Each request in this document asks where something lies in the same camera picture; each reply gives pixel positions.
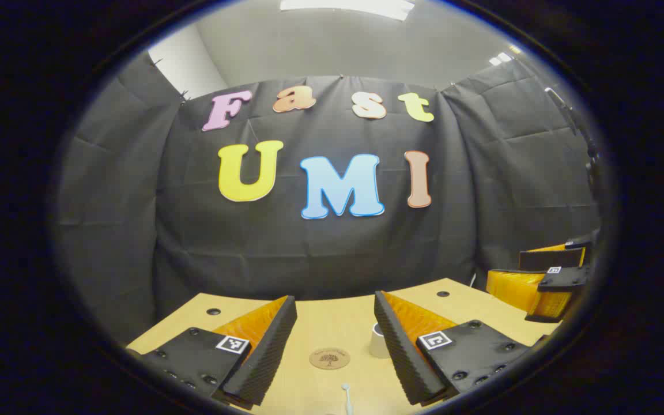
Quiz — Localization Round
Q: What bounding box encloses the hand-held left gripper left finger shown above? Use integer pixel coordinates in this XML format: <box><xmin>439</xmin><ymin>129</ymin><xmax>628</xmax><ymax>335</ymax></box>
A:
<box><xmin>126</xmin><ymin>295</ymin><xmax>298</xmax><ymax>411</ymax></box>

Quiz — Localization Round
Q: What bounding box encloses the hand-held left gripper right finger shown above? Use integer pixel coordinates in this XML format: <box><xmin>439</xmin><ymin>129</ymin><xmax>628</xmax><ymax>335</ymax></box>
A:
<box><xmin>373</xmin><ymin>290</ymin><xmax>546</xmax><ymax>407</ymax></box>

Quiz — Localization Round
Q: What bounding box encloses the white cup with wooden handle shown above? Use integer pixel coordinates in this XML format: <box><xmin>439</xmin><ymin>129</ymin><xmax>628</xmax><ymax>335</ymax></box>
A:
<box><xmin>368</xmin><ymin>323</ymin><xmax>393</xmax><ymax>359</ymax></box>

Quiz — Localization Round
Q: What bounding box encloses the round wooden coaster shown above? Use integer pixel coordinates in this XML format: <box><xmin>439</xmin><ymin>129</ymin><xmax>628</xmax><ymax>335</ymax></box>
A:
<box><xmin>309</xmin><ymin>347</ymin><xmax>351</xmax><ymax>370</ymax></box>

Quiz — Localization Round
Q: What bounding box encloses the wooden desktop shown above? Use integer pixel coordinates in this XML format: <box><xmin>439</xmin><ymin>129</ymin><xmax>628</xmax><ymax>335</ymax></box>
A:
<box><xmin>126</xmin><ymin>278</ymin><xmax>563</xmax><ymax>415</ymax></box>

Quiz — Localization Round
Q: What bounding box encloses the black backdrop cloth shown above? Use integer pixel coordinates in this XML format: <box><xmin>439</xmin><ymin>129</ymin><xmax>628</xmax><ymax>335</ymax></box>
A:
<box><xmin>52</xmin><ymin>52</ymin><xmax>603</xmax><ymax>346</ymax></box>

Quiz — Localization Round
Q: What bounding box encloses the ceiling light panel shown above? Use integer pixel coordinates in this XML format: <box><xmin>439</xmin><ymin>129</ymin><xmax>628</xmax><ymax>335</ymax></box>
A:
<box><xmin>279</xmin><ymin>0</ymin><xmax>416</xmax><ymax>21</ymax></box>

